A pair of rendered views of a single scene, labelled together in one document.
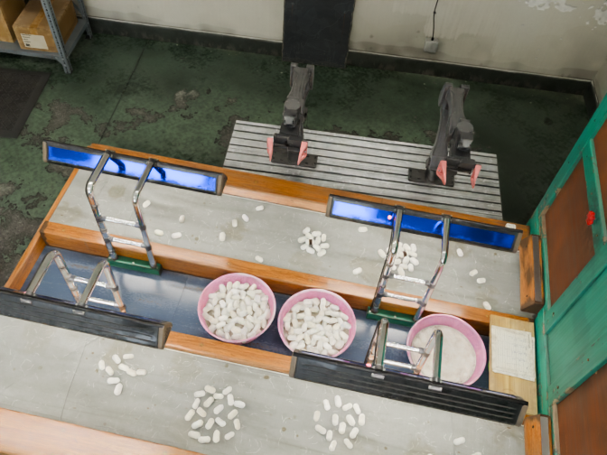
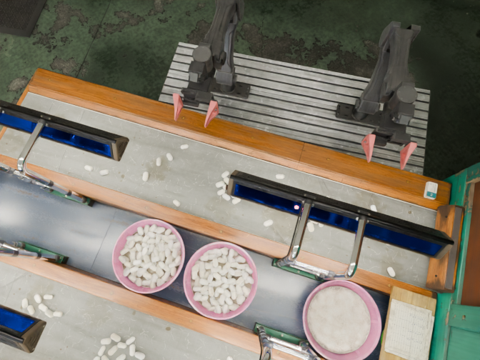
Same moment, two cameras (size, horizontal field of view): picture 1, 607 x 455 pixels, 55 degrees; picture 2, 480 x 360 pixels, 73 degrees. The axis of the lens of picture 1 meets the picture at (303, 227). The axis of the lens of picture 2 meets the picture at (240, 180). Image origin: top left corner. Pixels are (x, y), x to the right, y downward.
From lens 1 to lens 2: 1.10 m
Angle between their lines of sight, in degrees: 20
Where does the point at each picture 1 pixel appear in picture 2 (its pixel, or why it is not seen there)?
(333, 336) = (236, 291)
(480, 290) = (388, 252)
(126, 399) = (43, 338)
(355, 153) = (288, 83)
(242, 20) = not seen: outside the picture
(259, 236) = (181, 178)
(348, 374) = not seen: outside the picture
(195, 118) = (169, 22)
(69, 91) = not seen: outside the picture
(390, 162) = (321, 94)
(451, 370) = (343, 338)
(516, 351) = (412, 331)
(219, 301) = (136, 244)
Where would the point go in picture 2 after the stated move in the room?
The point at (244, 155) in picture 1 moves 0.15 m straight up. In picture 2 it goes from (181, 82) to (175, 61)
